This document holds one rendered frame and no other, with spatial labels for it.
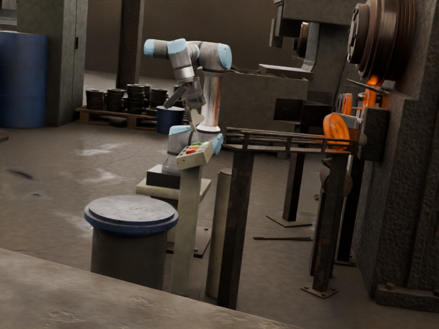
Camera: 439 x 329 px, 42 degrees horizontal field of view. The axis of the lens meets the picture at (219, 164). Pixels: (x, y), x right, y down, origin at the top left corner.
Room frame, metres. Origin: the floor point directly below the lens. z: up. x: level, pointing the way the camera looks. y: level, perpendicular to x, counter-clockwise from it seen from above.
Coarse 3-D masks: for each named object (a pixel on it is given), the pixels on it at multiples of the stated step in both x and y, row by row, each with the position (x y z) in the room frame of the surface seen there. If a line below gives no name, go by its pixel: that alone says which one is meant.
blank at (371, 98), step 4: (368, 84) 2.76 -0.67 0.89; (372, 84) 2.76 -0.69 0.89; (368, 92) 2.72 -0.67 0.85; (372, 92) 2.71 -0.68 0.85; (368, 96) 2.70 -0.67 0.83; (372, 96) 2.70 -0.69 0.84; (368, 100) 2.70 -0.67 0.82; (372, 100) 2.69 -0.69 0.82; (364, 104) 2.80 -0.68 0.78; (368, 104) 2.70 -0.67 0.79; (372, 104) 2.69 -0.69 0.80; (364, 108) 2.78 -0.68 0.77
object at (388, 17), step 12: (384, 0) 2.59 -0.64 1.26; (396, 0) 2.61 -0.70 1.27; (384, 12) 2.56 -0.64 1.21; (396, 12) 2.57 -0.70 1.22; (384, 24) 2.55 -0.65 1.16; (384, 36) 2.55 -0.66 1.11; (384, 48) 2.55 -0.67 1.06; (372, 60) 2.61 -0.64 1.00; (384, 60) 2.57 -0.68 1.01; (372, 72) 2.61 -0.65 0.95; (384, 72) 2.61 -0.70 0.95
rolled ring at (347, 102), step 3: (348, 93) 3.48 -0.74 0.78; (345, 96) 3.53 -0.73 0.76; (348, 96) 3.44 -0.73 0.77; (351, 96) 3.44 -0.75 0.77; (345, 99) 3.52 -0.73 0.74; (348, 99) 3.42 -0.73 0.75; (351, 99) 3.42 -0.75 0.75; (345, 102) 3.54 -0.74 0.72; (348, 102) 3.41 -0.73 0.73; (351, 102) 3.41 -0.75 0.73; (345, 105) 3.55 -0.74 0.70; (348, 105) 3.40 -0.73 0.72; (342, 108) 3.57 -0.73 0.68; (345, 108) 3.43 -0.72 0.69; (348, 108) 3.40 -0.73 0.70; (342, 111) 3.55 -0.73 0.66; (345, 111) 3.41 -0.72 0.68; (348, 111) 3.40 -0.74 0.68; (345, 114) 3.40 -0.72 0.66; (348, 114) 3.40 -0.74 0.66
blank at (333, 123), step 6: (330, 114) 2.30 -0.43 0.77; (336, 114) 2.32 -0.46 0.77; (324, 120) 2.28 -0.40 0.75; (330, 120) 2.26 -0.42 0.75; (336, 120) 2.30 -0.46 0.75; (342, 120) 2.34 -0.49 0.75; (324, 126) 2.26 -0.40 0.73; (330, 126) 2.24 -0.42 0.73; (336, 126) 2.32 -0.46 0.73; (342, 126) 2.32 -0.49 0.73; (324, 132) 2.25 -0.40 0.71; (330, 132) 2.23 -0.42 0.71; (342, 132) 2.32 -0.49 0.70; (348, 132) 2.34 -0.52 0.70; (342, 138) 2.28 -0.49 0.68; (348, 138) 2.32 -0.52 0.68; (336, 150) 2.26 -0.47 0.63
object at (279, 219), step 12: (276, 108) 3.35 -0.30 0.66; (288, 108) 3.40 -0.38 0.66; (300, 108) 3.44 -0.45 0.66; (312, 108) 3.16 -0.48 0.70; (324, 108) 3.20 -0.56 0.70; (276, 120) 3.36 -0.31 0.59; (288, 120) 3.40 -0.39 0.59; (300, 120) 3.45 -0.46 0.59; (312, 120) 3.16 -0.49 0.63; (300, 132) 3.23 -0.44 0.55; (300, 144) 3.23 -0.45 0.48; (300, 156) 3.24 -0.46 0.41; (300, 168) 3.24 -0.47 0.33; (288, 180) 3.27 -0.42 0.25; (300, 180) 3.25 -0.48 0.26; (288, 192) 3.25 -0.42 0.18; (288, 204) 3.24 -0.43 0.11; (276, 216) 3.31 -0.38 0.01; (288, 216) 3.23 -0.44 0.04
